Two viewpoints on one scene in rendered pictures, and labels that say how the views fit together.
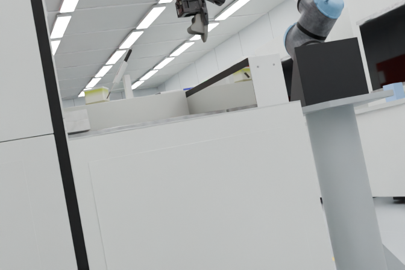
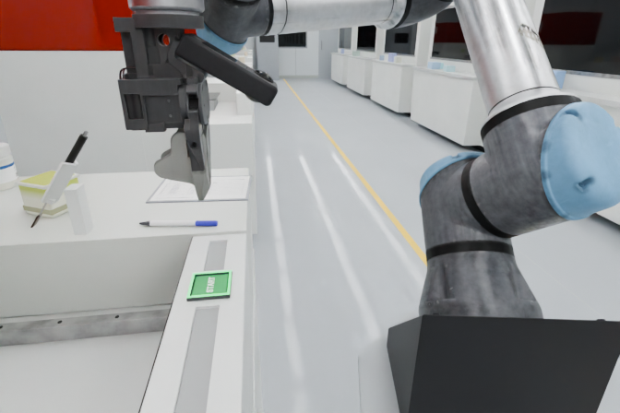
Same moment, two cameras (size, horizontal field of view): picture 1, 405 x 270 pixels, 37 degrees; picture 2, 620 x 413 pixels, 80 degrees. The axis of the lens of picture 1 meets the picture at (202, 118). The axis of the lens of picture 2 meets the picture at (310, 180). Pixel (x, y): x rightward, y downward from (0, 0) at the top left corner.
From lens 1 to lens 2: 1.72 m
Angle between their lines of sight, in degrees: 27
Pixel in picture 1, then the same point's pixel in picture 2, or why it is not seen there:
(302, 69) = (427, 367)
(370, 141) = not seen: hidden behind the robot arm
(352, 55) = (588, 363)
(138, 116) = (89, 273)
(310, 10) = (517, 179)
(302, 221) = not seen: outside the picture
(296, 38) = (448, 211)
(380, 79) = not seen: hidden behind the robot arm
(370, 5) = not seen: outside the picture
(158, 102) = (133, 252)
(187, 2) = (141, 99)
